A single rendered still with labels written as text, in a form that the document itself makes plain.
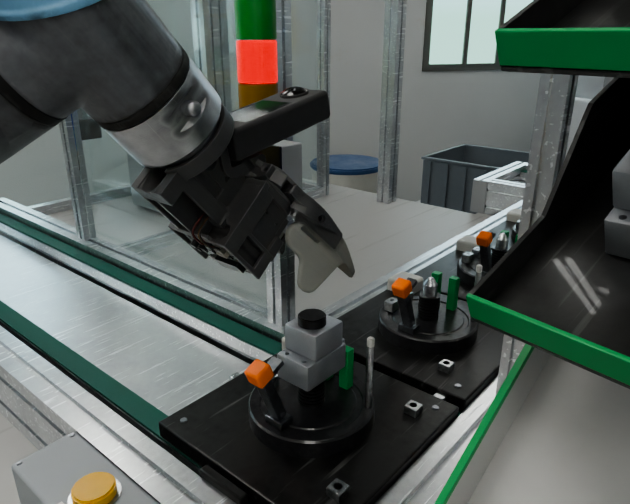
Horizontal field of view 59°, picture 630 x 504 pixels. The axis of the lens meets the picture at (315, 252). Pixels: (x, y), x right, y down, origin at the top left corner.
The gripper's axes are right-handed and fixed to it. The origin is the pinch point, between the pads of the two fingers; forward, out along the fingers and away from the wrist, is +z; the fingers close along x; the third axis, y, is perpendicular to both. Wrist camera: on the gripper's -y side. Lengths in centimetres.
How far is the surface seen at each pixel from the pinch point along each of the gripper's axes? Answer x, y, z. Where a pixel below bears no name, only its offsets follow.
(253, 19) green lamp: -17.5, -21.5, -10.3
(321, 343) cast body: 2.2, 7.1, 5.8
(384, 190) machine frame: -61, -63, 90
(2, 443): -37, 36, 9
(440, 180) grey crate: -83, -111, 152
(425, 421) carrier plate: 10.3, 7.8, 18.9
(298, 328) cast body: -0.3, 6.8, 4.5
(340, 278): -36, -18, 56
